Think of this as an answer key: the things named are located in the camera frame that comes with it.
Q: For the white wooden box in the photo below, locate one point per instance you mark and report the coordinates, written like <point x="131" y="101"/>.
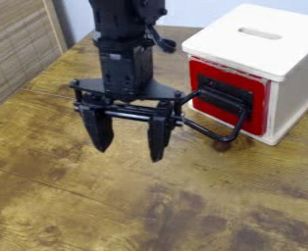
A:
<point x="261" y="41"/>

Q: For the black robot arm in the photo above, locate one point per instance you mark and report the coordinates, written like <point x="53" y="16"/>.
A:
<point x="124" y="22"/>

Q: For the black metal drawer handle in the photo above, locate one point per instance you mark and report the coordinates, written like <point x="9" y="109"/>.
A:
<point x="230" y="105"/>

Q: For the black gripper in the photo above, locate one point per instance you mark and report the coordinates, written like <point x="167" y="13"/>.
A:
<point x="127" y="94"/>

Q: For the red drawer front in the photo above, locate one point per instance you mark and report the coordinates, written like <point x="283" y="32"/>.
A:
<point x="251" y="82"/>

